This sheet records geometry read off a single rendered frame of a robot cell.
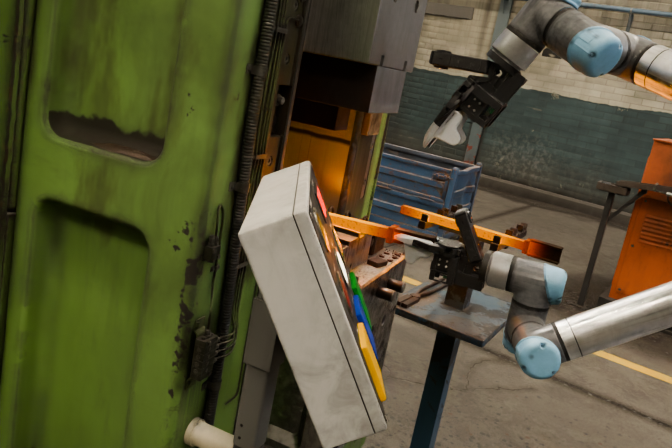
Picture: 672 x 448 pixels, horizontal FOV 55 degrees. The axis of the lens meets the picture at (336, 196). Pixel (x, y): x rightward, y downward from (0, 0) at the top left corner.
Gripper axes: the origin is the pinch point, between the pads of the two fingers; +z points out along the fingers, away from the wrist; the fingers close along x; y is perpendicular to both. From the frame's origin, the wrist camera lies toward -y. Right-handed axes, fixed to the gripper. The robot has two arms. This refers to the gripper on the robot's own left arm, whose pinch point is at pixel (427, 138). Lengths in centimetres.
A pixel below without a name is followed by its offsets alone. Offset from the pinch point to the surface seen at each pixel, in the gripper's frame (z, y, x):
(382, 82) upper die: -1.4, -15.8, 6.8
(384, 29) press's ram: -10.4, -20.5, 1.6
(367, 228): 26.6, 0.1, 12.9
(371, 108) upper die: 3.4, -13.4, 3.2
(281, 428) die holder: 72, 16, 2
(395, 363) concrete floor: 126, 28, 167
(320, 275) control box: 8, 11, -58
